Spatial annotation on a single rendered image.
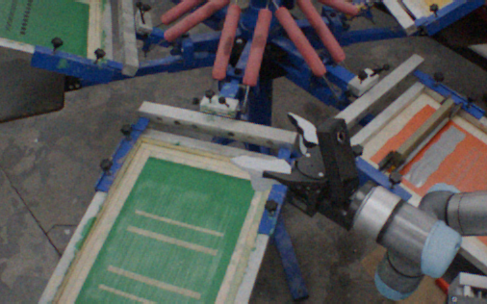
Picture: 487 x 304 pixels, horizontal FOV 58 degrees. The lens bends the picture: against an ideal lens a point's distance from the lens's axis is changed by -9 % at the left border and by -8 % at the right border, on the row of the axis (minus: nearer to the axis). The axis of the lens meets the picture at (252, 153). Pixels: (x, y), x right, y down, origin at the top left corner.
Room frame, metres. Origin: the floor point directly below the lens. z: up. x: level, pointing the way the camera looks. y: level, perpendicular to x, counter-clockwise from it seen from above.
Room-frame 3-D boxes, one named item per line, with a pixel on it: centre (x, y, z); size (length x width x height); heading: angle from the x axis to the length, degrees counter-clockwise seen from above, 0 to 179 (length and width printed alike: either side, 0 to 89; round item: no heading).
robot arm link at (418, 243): (0.32, -0.24, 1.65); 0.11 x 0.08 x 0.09; 51
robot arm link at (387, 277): (0.33, -0.25, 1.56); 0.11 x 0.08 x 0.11; 141
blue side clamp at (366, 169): (0.94, -0.40, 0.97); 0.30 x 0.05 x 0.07; 44
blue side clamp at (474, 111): (1.32, -0.80, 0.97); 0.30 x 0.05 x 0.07; 44
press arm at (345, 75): (1.36, -0.38, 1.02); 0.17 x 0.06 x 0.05; 44
